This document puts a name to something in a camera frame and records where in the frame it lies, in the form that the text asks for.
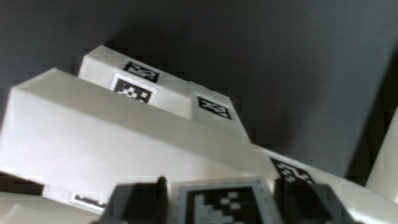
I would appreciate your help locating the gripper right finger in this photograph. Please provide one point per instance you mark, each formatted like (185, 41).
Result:
(310, 204)

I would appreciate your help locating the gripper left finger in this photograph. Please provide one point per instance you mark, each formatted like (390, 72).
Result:
(137, 204)

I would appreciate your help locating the white tagged cube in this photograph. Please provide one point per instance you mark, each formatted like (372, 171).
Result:
(228, 201)

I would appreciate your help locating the white chair back frame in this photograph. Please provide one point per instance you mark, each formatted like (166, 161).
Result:
(88, 140)

